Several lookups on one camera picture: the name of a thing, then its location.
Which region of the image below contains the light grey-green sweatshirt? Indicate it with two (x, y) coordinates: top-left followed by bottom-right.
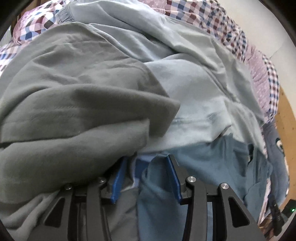
(55, 0), (266, 156)

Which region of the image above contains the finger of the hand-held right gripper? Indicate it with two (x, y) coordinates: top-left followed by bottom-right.
(268, 195), (285, 235)

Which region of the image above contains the teal blue t-shirt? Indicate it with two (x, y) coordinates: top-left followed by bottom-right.
(136, 134), (273, 241)

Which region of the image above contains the checked purple duvet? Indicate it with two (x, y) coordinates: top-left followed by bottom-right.
(11, 0), (250, 61)

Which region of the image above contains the blue plush cushion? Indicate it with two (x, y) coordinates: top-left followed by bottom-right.
(264, 120), (289, 197)

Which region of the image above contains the grey t-shirt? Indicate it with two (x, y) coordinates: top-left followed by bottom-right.
(0, 22), (181, 241)

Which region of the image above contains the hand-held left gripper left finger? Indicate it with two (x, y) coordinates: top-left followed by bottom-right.
(26, 158), (128, 241)

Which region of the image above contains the wooden headboard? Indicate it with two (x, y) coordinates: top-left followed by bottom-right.
(270, 86), (296, 209)

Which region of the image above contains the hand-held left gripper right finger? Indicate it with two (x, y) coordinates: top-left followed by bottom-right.
(168, 154), (266, 241)

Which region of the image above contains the purple dotted checked pillow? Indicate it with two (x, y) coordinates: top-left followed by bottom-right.
(243, 30), (280, 126)

